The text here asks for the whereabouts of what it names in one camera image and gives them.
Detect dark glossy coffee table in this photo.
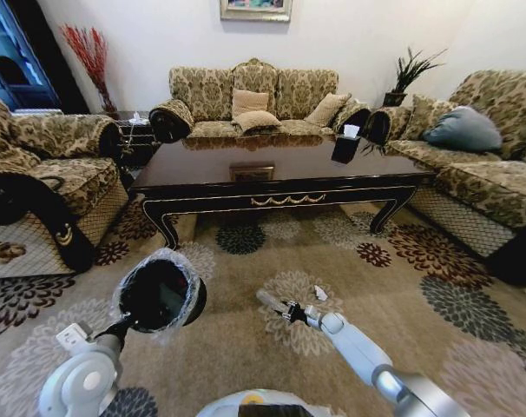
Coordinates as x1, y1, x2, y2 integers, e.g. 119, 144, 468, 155
127, 133, 438, 251

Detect green potted plant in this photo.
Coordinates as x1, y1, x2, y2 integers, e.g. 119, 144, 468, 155
382, 45, 449, 108

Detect black bin with plastic liner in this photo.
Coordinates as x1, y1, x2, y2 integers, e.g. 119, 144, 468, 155
108, 248, 208, 345

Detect beige flat cushion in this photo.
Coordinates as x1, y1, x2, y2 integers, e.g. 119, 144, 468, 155
231, 110, 284, 134

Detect beige square cushion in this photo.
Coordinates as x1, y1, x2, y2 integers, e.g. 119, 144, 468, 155
231, 88, 271, 119

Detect blue-grey cushion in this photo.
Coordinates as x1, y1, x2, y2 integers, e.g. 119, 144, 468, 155
422, 105, 504, 153

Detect beige floral rug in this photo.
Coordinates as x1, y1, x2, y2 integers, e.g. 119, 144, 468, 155
0, 197, 526, 417

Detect red decorative branches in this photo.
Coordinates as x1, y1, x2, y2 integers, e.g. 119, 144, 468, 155
59, 23, 119, 115

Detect blue window frame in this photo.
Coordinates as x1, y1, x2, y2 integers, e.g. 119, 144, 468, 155
0, 0, 65, 112

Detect black tissue box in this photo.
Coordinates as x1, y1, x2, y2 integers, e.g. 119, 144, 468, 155
331, 123, 362, 166

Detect floral three-seat sofa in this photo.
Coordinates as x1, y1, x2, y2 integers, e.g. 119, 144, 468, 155
148, 57, 373, 144

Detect white robot front shell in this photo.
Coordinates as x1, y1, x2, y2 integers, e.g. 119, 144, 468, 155
196, 389, 334, 417

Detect floral patterned cushion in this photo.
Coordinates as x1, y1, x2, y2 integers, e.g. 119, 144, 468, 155
400, 94, 457, 142

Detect dark side table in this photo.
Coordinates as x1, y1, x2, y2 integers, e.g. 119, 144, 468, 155
114, 109, 156, 169

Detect floral armchair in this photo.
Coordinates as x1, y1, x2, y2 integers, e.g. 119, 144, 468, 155
0, 84, 130, 280

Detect floral sofa with blue cushion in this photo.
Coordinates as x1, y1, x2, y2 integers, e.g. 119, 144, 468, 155
366, 69, 526, 287

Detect framed wall picture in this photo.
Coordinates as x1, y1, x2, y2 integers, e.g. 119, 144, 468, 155
219, 0, 293, 23

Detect beige tilted cushion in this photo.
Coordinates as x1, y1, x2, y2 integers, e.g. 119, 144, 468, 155
303, 91, 353, 128

